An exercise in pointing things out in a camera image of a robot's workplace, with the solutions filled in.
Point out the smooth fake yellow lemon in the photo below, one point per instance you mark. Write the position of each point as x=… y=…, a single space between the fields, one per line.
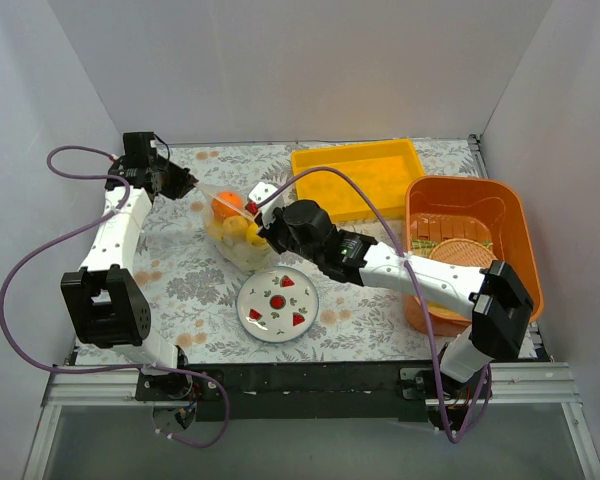
x=253 y=239

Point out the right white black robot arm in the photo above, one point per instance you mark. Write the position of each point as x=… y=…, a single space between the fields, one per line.
x=493 y=298

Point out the wrinkled fake yellow lemon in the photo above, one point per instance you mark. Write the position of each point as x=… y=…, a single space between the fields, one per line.
x=234 y=228

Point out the orange plastic tub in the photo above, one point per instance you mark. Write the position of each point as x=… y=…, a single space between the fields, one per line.
x=471 y=222

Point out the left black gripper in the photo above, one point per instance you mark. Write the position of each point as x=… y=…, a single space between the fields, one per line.
x=169 y=179

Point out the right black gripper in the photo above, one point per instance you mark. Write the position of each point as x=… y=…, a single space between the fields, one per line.
x=272 y=229

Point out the aluminium frame rail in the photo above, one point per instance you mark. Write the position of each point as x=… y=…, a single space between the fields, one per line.
x=454 y=387

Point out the round woven bamboo basket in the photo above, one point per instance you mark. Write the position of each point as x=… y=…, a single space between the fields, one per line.
x=462 y=252

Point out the fake orange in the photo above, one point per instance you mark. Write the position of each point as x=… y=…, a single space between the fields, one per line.
x=225 y=202

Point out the watermelon pattern ceramic plate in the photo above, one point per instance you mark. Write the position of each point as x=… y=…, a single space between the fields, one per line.
x=277 y=304

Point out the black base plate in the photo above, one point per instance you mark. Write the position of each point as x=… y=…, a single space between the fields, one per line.
x=401 y=390

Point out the clear zip top bag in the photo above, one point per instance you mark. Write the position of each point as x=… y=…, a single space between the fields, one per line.
x=240 y=254

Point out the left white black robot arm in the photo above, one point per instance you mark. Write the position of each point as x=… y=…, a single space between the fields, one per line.
x=105 y=304

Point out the yellow plastic tray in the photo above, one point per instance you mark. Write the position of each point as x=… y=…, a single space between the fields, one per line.
x=382 y=170

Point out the floral pattern table mat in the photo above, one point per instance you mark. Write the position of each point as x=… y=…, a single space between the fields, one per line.
x=212 y=286

